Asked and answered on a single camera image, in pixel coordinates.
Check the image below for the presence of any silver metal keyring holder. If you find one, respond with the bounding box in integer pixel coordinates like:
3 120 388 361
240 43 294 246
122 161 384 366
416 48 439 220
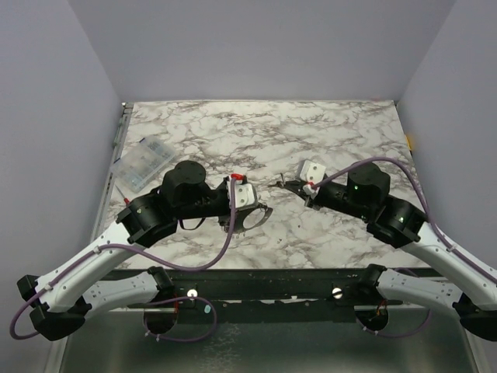
232 203 273 234

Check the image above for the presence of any key with black tag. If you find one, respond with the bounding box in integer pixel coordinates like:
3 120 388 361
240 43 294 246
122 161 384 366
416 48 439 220
269 173 286 189

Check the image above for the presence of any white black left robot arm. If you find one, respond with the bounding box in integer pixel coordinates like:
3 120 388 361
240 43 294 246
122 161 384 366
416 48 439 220
9 161 258 341

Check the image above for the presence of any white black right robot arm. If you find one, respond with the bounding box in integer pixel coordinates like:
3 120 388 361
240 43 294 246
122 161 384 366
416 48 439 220
276 157 496 342

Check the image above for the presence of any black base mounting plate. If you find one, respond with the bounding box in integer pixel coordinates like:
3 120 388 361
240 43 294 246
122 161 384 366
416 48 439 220
155 269 384 324

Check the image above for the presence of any clear plastic screw organizer box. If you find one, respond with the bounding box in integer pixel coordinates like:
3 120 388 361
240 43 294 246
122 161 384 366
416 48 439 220
114 135 176 193

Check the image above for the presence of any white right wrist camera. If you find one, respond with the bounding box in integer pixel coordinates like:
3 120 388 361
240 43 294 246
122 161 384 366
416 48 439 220
297 159 326 188

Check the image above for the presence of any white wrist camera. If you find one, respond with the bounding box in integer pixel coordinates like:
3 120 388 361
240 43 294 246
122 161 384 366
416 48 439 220
297 159 326 188
232 182 258 210

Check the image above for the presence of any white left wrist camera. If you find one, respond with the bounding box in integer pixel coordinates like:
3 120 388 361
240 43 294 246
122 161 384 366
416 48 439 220
232 182 258 210

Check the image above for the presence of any blue red handled screwdriver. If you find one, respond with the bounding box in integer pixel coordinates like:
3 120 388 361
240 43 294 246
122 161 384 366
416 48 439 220
115 185 130 206

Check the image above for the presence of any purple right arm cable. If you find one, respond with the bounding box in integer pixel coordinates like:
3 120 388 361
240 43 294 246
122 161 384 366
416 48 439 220
308 157 497 338

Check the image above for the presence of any aluminium rail left edge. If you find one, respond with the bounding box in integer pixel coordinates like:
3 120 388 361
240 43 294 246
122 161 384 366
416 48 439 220
89 102 134 243

